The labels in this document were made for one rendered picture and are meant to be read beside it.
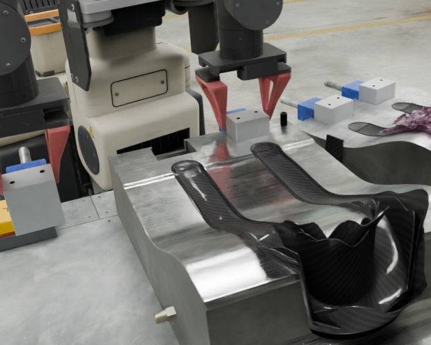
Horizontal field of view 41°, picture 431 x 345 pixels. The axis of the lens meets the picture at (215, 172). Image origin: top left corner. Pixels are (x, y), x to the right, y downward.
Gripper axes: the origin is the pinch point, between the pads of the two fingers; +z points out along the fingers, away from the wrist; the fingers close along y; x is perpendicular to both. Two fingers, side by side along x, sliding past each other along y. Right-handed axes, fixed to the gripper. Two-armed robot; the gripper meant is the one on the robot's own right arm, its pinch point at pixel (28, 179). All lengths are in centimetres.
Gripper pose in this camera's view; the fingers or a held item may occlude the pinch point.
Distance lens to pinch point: 61.9
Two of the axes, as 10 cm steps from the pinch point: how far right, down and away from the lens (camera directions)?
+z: 0.5, 8.7, 5.0
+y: 9.3, -2.2, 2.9
